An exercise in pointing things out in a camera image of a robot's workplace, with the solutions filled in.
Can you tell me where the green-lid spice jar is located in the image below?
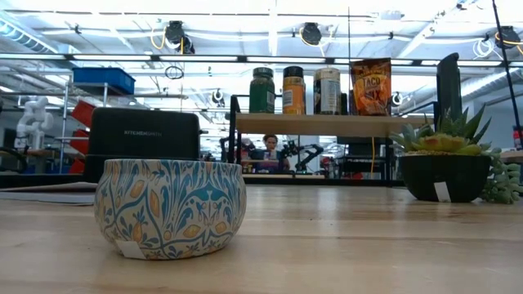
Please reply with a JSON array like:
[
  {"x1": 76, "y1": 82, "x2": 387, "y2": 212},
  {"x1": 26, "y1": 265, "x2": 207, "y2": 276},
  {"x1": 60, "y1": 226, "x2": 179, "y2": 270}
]
[{"x1": 248, "y1": 67, "x2": 276, "y2": 114}]

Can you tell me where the black-lid orange spice jar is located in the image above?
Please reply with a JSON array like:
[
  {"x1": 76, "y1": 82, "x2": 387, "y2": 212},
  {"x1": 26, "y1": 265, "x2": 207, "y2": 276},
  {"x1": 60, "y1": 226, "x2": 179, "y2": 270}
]
[{"x1": 282, "y1": 65, "x2": 306, "y2": 116}]

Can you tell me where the round tan-top tin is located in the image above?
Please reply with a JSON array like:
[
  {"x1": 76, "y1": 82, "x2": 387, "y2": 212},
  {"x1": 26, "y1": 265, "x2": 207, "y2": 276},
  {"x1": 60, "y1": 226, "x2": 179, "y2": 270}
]
[{"x1": 313, "y1": 67, "x2": 342, "y2": 116}]

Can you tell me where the raised wooden shelf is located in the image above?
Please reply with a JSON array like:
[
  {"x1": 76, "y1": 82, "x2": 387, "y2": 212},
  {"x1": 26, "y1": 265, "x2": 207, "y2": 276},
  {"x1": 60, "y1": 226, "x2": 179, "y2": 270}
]
[{"x1": 227, "y1": 94, "x2": 440, "y2": 187}]

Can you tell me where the person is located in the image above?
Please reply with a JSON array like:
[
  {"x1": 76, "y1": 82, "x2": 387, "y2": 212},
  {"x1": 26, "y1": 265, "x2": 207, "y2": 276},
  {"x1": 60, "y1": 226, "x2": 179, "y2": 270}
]
[{"x1": 249, "y1": 133, "x2": 292, "y2": 173}]

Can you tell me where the dark background workbench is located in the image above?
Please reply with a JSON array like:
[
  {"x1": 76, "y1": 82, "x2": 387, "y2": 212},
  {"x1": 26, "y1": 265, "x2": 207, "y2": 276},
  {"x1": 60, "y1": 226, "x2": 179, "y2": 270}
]
[{"x1": 326, "y1": 136, "x2": 394, "y2": 180}]

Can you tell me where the floral candle tin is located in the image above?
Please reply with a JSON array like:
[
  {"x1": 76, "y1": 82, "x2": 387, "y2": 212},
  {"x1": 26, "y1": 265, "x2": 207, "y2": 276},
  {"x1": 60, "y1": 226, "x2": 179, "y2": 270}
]
[{"x1": 93, "y1": 158, "x2": 248, "y2": 261}]

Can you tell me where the black toaster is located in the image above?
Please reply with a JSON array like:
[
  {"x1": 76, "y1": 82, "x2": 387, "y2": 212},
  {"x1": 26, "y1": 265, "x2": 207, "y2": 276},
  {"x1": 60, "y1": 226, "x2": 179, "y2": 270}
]
[{"x1": 83, "y1": 106, "x2": 203, "y2": 184}]

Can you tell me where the black ceiling spotlight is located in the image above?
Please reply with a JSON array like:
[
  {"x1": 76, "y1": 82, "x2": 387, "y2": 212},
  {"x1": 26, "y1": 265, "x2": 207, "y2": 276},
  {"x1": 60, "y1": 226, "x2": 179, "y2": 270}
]
[
  {"x1": 164, "y1": 20, "x2": 196, "y2": 55},
  {"x1": 300, "y1": 21, "x2": 324, "y2": 46},
  {"x1": 493, "y1": 24, "x2": 522, "y2": 50}
]

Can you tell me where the thin black pole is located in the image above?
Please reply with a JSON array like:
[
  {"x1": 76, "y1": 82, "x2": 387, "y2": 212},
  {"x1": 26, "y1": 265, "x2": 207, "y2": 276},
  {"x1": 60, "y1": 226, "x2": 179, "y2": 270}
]
[{"x1": 346, "y1": 6, "x2": 352, "y2": 66}]

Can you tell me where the blue storage bin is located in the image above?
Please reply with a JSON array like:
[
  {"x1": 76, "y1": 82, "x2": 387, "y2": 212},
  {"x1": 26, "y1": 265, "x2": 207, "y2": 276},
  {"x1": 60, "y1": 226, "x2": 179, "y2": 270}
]
[{"x1": 72, "y1": 67, "x2": 136, "y2": 96}]

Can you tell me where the red storage bin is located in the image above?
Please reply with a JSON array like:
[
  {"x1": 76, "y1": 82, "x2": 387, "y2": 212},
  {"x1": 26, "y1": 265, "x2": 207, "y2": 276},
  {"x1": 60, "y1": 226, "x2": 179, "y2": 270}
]
[
  {"x1": 67, "y1": 157, "x2": 87, "y2": 175},
  {"x1": 71, "y1": 100, "x2": 96, "y2": 127},
  {"x1": 69, "y1": 128, "x2": 91, "y2": 155}
]

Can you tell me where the potted succulent plant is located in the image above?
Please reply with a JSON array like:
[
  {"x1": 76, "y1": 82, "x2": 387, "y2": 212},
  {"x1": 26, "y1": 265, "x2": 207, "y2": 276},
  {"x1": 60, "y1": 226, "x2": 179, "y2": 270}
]
[{"x1": 389, "y1": 104, "x2": 523, "y2": 205}]

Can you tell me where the metal shelving rack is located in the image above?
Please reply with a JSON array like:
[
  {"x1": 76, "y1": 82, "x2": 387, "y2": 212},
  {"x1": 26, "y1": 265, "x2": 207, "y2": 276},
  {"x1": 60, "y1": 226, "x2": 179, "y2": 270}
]
[{"x1": 55, "y1": 80, "x2": 189, "y2": 175}]

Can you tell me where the landscape cover book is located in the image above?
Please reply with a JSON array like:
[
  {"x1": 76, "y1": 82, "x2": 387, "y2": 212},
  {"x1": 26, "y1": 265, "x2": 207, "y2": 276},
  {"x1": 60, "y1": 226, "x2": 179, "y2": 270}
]
[{"x1": 0, "y1": 181, "x2": 99, "y2": 206}]

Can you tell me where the white robot figure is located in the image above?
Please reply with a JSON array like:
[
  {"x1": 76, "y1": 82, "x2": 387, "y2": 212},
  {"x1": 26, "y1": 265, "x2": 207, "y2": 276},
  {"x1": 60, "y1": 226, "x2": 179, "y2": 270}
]
[{"x1": 14, "y1": 96, "x2": 54, "y2": 151}]

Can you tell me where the black table frame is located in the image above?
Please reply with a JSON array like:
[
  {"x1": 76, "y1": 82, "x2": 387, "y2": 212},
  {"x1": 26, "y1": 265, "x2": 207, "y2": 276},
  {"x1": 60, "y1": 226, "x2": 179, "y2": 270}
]
[{"x1": 0, "y1": 172, "x2": 406, "y2": 188}]

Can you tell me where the hanging black ring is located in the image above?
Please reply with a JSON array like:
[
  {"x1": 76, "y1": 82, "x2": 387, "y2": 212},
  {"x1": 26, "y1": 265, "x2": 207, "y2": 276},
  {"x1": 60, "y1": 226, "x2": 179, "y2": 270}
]
[{"x1": 164, "y1": 65, "x2": 186, "y2": 80}]

